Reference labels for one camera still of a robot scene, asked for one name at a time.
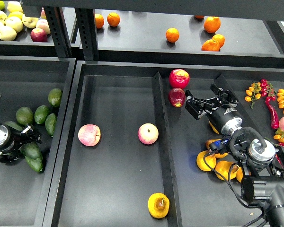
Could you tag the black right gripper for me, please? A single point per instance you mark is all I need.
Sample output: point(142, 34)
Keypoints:
point(225, 118)

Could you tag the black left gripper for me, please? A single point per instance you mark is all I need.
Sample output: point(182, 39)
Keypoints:
point(10, 140)

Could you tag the dark green avocado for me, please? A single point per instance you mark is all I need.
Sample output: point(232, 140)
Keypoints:
point(33, 156)

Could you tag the yellow pear with brown spot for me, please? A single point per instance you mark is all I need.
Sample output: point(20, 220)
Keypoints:
point(158, 205)

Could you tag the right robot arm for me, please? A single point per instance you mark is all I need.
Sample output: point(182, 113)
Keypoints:
point(261, 162)

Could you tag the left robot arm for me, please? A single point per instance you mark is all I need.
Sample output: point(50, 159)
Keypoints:
point(11, 140)

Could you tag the dark avocado left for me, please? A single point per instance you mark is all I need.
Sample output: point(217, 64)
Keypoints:
point(14, 125)

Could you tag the yellow pear upper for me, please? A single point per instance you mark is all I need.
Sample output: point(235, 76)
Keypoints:
point(213, 128)

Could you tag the green avocado round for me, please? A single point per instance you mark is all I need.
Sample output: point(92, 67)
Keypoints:
point(24, 116)

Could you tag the green avocado narrow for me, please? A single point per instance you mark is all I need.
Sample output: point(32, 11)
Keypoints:
point(50, 124)

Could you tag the green avocado small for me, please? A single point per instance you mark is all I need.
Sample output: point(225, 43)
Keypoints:
point(41, 114)

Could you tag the yellow pear middle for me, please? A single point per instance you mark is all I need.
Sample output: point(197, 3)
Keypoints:
point(212, 141)

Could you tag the yellow pear left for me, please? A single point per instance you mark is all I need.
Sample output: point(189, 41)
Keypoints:
point(206, 162)

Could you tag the green avocado top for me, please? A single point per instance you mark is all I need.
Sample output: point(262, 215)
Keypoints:
point(55, 97)

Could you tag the yellow pear lower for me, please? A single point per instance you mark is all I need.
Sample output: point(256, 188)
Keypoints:
point(223, 167)

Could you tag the yellow pear right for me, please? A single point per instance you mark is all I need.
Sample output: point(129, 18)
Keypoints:
point(239, 175)

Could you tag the dark red apple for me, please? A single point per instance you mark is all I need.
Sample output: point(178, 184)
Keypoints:
point(177, 97)

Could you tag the bright red apple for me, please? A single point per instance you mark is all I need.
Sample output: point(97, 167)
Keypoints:
point(179, 78)

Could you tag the orange cherry tomato bunch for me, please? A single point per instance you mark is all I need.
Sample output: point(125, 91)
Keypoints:
point(253, 93)

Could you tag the orange front right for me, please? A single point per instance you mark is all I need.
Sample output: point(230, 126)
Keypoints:
point(211, 45)

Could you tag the red cherry tomato bunch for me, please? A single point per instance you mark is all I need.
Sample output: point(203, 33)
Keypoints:
point(267, 90)

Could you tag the orange small right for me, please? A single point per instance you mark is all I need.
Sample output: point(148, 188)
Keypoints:
point(220, 39)

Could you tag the red chili pepper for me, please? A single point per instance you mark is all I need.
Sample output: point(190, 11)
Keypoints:
point(274, 122)

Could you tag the pink apple centre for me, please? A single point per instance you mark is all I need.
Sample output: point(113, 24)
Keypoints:
point(148, 133)

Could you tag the pink apple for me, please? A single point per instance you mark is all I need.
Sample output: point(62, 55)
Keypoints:
point(148, 133)
point(89, 135)

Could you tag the pink apple left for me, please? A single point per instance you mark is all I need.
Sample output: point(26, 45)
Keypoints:
point(89, 135)

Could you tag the orange centre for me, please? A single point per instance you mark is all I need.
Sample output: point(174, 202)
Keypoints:
point(172, 35)

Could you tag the orange large right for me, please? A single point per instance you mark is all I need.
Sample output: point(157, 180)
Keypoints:
point(212, 24)

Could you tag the mixed cherry tomato bunch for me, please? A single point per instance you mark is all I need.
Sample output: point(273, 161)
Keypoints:
point(279, 136)

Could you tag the black upper left tray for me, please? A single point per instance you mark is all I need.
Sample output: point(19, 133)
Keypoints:
point(24, 46)

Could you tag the black centre tray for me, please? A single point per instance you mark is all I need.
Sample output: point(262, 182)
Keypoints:
point(109, 184)

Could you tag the black upper shelf tray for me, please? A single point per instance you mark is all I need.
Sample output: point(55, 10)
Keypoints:
point(140, 37)

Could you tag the red apple on shelf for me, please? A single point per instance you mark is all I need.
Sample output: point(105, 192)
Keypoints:
point(38, 35)

